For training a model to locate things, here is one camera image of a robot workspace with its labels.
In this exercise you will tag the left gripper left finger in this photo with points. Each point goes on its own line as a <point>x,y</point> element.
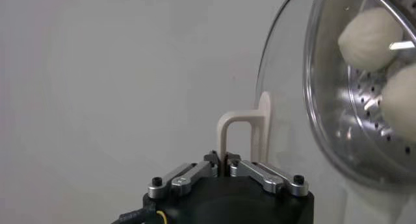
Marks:
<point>195,175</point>

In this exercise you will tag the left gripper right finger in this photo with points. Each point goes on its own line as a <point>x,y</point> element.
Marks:
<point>256,173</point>

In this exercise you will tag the white steamed baozi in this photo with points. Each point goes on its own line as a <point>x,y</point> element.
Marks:
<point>401,105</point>
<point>367,40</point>

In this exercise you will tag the stainless steel steamer basket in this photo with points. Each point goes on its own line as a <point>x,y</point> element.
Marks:
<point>357,121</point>

